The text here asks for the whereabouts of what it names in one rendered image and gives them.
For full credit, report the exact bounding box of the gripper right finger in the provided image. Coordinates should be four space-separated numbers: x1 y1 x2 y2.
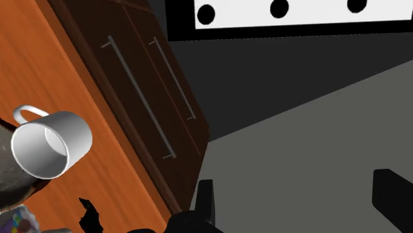
371 168 413 233

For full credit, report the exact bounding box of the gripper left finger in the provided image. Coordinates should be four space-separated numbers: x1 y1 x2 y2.
127 179 224 233

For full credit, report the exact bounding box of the small black jagged object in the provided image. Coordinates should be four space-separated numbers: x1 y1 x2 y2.
77 197 105 233

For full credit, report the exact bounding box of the brown wooden cabinet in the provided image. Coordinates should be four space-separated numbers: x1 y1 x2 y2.
0 0 211 233

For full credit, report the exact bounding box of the white mug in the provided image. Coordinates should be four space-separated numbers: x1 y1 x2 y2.
10 104 94 181

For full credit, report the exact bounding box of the multicoloured crumpled object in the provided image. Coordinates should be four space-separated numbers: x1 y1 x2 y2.
0 204 42 233

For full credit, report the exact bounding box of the dark grey rounded object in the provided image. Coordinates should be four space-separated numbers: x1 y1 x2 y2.
0 118 52 212

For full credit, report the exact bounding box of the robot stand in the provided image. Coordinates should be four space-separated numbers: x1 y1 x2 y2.
164 0 413 42

